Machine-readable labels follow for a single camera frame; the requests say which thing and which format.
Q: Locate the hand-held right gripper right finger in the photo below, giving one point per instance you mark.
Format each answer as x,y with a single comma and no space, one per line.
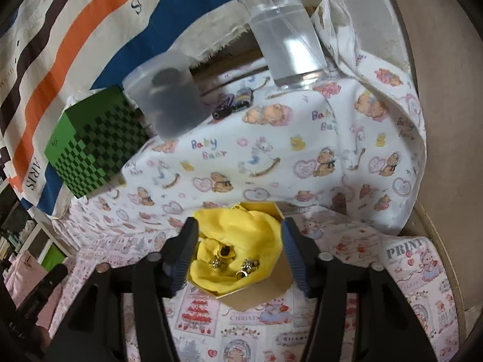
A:
298,260

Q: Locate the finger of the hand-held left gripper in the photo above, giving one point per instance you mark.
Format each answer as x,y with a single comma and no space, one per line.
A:
54,277

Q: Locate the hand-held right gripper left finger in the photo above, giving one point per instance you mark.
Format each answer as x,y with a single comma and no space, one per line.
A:
183,256

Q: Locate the silver rhinestone brooch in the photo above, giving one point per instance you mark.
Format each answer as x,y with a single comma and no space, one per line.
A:
251,265

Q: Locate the gold hexagonal box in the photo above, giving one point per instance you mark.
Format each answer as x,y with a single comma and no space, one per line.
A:
256,292

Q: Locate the yellow cloth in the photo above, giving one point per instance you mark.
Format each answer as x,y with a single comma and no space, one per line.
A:
241,237

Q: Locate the pink bag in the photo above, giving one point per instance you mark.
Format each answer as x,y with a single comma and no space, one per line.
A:
26,275

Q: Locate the patchwork print cloth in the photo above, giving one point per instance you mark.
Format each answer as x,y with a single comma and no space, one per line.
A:
339,290

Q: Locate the storage shelf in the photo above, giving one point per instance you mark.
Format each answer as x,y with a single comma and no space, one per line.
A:
26,230

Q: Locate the bear print cloth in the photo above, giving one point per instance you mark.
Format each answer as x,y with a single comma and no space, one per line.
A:
283,147

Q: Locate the green checkered box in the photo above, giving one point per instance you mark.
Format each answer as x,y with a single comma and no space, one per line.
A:
98,143

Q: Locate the translucent plastic cup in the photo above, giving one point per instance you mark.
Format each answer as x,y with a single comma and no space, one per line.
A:
166,94

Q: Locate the clear spray bottle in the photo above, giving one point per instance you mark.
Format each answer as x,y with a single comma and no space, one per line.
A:
283,34

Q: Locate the striped printed blanket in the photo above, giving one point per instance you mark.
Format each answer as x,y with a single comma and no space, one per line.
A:
75,45

